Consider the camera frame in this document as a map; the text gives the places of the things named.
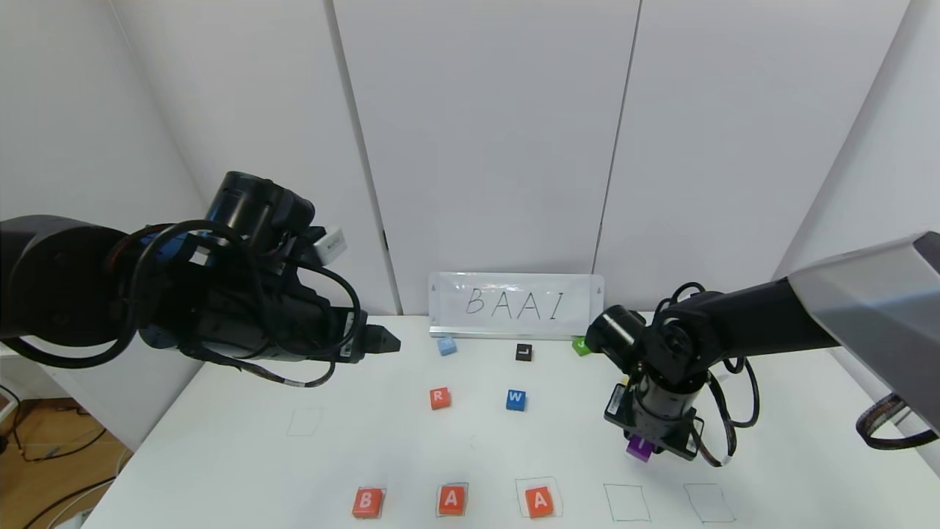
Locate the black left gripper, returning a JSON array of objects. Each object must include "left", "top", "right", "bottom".
[{"left": 273, "top": 281, "right": 402, "bottom": 364}]

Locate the orange letter B block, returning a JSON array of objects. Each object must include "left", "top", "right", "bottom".
[{"left": 351, "top": 487, "right": 385, "bottom": 519}]

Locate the orange letter A block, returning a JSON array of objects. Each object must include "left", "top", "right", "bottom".
[
  {"left": 524, "top": 486, "right": 557, "bottom": 519},
  {"left": 438, "top": 484, "right": 469, "bottom": 517}
]

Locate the white BAAI sign board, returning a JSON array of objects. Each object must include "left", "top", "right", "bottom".
[{"left": 429, "top": 272, "right": 605, "bottom": 339}]

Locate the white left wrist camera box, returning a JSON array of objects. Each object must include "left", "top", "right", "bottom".
[{"left": 314, "top": 226, "right": 347, "bottom": 266}]

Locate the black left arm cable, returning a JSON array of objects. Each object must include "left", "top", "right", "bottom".
[{"left": 0, "top": 220, "right": 363, "bottom": 389}]

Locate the black floor cable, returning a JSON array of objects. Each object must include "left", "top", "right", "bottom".
[
  {"left": 0, "top": 382, "right": 111, "bottom": 465},
  {"left": 26, "top": 478, "right": 118, "bottom": 529}
]

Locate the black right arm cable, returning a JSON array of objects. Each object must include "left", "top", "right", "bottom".
[{"left": 652, "top": 282, "right": 761, "bottom": 469}]

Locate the braided black arm cable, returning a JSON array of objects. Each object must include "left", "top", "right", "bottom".
[{"left": 856, "top": 393, "right": 940, "bottom": 451}]

